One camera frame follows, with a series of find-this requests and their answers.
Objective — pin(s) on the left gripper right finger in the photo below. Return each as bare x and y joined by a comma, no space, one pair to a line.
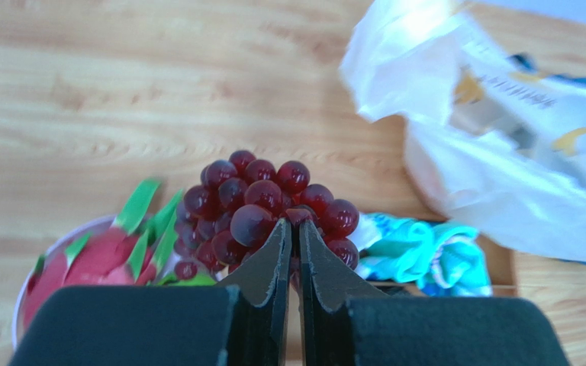
347,321

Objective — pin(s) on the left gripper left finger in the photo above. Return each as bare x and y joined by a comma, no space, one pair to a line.
241,320

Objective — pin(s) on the dark red grape bunch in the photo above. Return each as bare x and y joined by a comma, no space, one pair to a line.
228,217

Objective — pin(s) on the banana print plastic bag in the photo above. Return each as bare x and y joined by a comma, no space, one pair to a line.
491,141

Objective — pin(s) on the mint green sock roll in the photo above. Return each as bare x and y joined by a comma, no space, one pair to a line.
393,248

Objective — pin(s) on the teal blue white sock roll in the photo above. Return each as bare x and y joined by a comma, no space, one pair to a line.
458,268

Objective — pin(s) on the red dragon fruit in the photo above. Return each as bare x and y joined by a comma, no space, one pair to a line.
129,219

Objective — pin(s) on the wooden divided tray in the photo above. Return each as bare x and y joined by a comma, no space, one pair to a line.
499,263

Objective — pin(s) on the pink plate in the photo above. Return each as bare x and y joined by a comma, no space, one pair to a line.
96,253

